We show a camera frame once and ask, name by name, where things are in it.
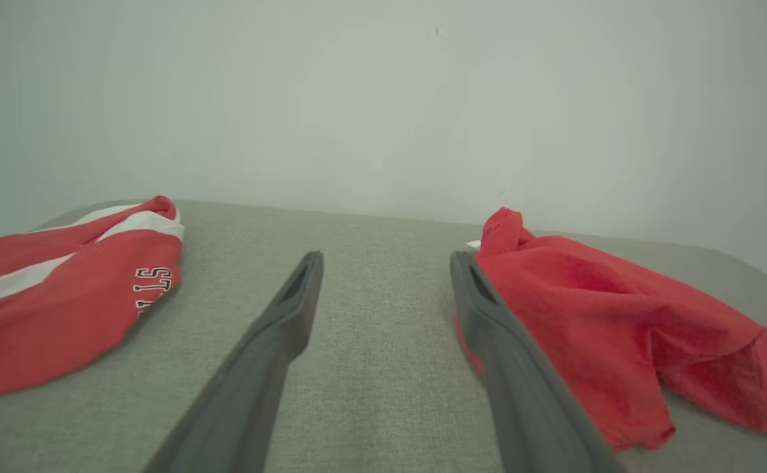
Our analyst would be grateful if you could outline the red shorts with Bulls print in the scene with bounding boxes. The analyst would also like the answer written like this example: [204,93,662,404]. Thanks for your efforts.
[0,195,185,403]

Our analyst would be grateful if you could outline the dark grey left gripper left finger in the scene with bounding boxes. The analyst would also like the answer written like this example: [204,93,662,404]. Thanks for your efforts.
[143,251,325,473]

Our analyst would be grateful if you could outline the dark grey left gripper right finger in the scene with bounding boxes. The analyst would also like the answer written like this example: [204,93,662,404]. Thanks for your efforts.
[450,251,627,473]

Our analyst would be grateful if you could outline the red shirt with white sleeves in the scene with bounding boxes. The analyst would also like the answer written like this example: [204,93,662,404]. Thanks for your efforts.
[455,207,767,451]

